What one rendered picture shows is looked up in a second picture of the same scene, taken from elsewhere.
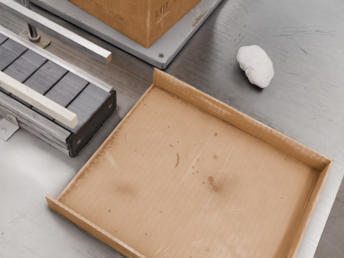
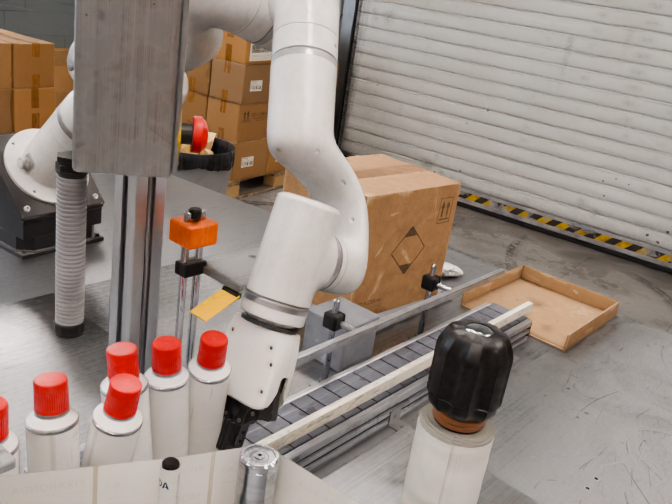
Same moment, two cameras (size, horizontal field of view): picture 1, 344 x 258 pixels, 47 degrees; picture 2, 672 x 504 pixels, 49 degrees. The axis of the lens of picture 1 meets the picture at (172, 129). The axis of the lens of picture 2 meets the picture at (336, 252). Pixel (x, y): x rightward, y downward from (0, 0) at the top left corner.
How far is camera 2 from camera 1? 1.65 m
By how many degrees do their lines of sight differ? 64
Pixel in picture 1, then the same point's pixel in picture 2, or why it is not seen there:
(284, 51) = not seen: hidden behind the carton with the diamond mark
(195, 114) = (486, 298)
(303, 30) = not seen: hidden behind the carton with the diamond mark
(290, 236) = (561, 294)
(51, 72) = (479, 316)
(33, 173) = (542, 353)
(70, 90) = (494, 313)
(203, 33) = not seen: hidden behind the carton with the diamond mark
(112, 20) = (418, 293)
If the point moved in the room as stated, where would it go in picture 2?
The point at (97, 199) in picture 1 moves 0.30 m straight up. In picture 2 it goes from (555, 336) to (592, 206)
